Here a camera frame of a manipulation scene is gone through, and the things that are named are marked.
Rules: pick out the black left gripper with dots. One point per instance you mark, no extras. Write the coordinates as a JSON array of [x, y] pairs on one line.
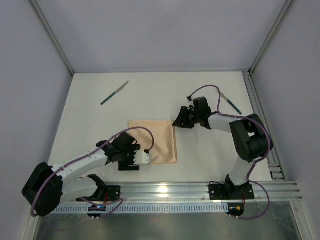
[[128, 167]]

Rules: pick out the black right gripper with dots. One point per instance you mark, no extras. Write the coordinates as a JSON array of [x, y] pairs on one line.
[[186, 117]]

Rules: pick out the beige cloth napkin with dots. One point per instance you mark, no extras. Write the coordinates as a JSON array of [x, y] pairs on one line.
[[160, 134]]

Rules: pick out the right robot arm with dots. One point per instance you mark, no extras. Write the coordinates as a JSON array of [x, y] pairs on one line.
[[251, 141]]

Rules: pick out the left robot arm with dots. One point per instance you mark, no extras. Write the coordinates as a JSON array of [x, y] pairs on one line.
[[50, 185]]

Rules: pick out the left controller board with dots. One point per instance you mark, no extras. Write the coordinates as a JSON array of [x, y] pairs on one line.
[[95, 212]]

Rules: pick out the controller board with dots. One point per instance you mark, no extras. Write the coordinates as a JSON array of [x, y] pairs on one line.
[[235, 210], [95, 212]]

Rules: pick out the right controller board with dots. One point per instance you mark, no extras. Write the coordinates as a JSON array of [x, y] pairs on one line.
[[235, 210]]

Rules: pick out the green handled fork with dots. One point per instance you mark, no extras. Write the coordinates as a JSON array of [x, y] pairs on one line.
[[231, 104]]

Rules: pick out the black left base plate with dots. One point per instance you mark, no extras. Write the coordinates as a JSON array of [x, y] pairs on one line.
[[111, 193]]

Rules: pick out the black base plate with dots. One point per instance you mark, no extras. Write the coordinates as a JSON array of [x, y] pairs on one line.
[[111, 193], [218, 191]]

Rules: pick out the green handled knife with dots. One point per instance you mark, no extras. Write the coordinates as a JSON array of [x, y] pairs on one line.
[[114, 93]]

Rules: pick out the front aluminium rail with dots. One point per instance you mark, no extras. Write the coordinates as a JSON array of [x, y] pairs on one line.
[[185, 191]]

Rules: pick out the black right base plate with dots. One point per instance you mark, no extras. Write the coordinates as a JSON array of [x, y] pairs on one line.
[[218, 191]]

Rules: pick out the slotted cable duct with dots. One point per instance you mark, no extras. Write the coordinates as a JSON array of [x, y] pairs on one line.
[[148, 208]]

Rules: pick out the aluminium frame rail right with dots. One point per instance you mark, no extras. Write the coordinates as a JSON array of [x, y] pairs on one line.
[[274, 163]]

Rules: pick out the right rear aluminium post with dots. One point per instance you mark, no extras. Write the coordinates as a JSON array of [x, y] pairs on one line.
[[272, 33]]

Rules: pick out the aluminium post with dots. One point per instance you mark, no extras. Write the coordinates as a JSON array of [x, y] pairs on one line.
[[51, 35], [272, 33]]

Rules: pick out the left rear aluminium post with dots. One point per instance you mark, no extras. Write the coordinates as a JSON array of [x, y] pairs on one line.
[[51, 35]]

